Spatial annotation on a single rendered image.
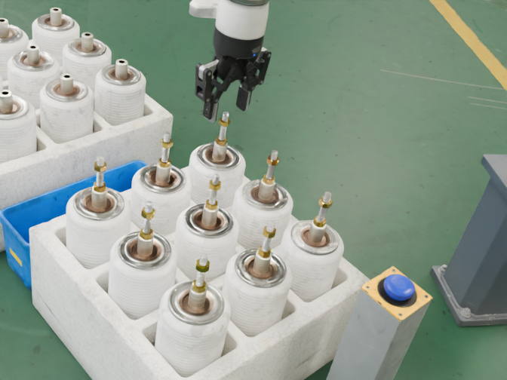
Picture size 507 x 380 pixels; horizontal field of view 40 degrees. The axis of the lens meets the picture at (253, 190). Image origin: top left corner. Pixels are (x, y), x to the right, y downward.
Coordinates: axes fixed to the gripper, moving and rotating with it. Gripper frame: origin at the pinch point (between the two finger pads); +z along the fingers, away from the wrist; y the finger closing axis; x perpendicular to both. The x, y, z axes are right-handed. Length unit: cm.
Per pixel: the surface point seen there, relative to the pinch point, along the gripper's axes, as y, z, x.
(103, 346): -31.4, 23.8, -13.5
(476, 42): 143, 35, 28
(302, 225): -0.4, 9.9, -20.4
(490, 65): 133, 35, 16
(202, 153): -1.9, 9.9, 2.0
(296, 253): -4.9, 10.6, -23.9
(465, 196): 66, 35, -18
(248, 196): -2.8, 10.0, -10.6
